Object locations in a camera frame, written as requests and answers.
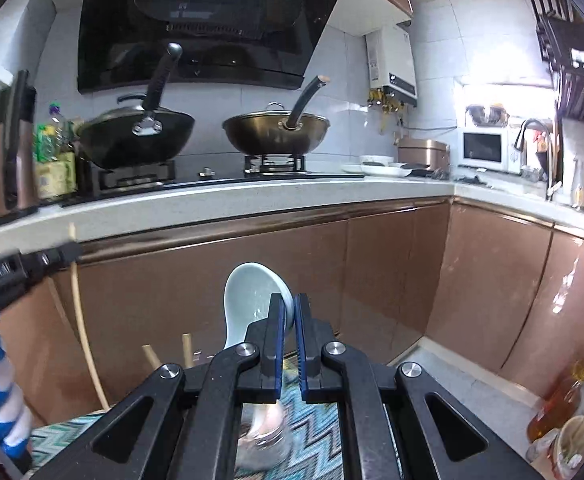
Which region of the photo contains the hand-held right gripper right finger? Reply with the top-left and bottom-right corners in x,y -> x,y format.
294,292 -> 548,480

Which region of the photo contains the copper rice cooker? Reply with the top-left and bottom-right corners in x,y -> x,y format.
397,136 -> 451,171

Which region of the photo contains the zigzag patterned cloth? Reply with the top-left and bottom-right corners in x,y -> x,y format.
29,352 -> 357,480

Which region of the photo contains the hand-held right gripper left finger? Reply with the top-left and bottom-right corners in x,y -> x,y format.
32,292 -> 289,480

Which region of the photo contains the white dish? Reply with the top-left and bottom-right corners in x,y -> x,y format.
342,155 -> 413,179

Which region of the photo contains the white microwave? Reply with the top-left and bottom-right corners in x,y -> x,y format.
459,127 -> 523,175

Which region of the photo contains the black range hood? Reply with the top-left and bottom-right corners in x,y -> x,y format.
76,0 -> 347,95

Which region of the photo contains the white water heater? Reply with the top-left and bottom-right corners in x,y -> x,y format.
364,22 -> 419,109

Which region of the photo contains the black wall dish rack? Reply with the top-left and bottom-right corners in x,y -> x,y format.
519,0 -> 584,129

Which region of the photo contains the amber oil bottle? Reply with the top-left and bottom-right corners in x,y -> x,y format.
527,360 -> 584,444

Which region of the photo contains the brass wok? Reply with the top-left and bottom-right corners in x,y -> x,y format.
222,75 -> 331,157

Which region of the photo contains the metal bowl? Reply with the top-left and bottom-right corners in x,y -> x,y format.
464,103 -> 511,128

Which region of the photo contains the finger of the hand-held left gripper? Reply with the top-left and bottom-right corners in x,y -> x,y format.
36,242 -> 83,276

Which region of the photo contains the metal faucet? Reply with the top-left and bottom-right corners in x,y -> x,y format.
514,118 -> 563,201

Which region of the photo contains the green labelled bottle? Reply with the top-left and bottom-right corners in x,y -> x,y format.
34,102 -> 80,199

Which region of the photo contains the plastic jar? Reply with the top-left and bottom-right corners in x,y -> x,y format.
547,415 -> 584,480

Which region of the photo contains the black gas stove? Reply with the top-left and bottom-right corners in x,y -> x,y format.
89,152 -> 367,194

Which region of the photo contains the black wok with lid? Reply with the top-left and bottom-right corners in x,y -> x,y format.
76,42 -> 196,170

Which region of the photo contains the copper thermos kettle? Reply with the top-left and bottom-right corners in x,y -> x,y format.
0,70 -> 40,224

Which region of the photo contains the light blue spoon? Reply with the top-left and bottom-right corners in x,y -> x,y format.
223,262 -> 293,351

